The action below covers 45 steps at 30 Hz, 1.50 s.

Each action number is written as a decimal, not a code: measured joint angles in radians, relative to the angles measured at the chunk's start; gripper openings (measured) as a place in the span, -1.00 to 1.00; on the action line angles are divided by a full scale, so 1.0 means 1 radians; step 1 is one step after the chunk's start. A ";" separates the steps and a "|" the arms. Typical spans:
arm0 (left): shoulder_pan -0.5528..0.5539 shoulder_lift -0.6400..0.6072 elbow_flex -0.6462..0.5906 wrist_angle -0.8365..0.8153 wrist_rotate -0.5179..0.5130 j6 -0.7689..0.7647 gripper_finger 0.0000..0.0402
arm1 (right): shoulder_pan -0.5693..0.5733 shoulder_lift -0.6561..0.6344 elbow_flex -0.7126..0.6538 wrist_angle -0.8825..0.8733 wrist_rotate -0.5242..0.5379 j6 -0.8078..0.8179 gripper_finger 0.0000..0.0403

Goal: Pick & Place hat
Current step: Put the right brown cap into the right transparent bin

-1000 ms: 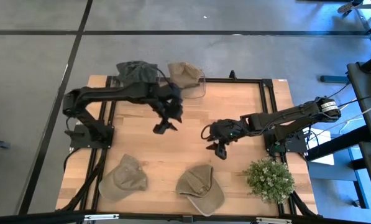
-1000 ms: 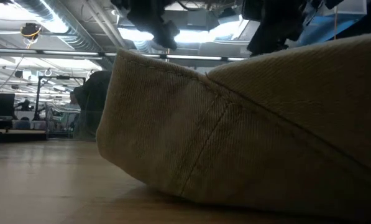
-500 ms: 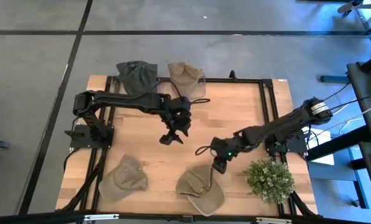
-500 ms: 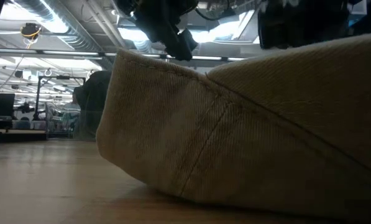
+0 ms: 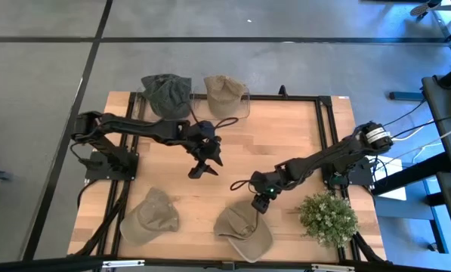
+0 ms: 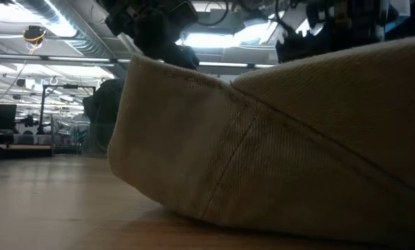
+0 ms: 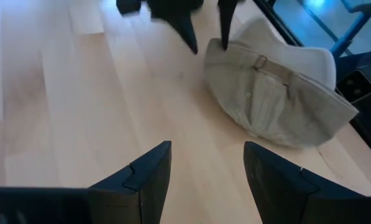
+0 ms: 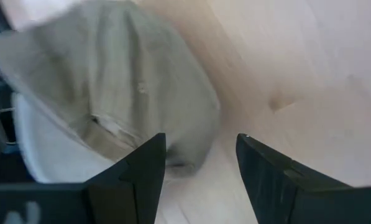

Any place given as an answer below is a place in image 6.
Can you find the long ceiling light strip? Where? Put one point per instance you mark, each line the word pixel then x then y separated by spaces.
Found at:
pixel 78 59
pixel 228 64

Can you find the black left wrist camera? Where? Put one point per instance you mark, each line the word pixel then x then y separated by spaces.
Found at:
pixel 184 14

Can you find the silver ventilation duct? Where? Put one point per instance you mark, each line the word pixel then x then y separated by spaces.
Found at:
pixel 85 31

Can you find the khaki cap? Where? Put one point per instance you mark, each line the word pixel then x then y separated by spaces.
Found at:
pixel 262 156

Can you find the black aluminium table frame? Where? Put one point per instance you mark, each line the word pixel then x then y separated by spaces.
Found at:
pixel 19 152

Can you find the black metal stand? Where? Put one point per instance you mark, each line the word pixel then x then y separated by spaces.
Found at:
pixel 44 107

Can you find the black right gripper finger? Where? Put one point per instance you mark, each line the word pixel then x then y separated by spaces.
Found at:
pixel 304 47

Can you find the black monitor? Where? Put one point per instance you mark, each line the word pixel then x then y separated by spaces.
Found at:
pixel 0 116

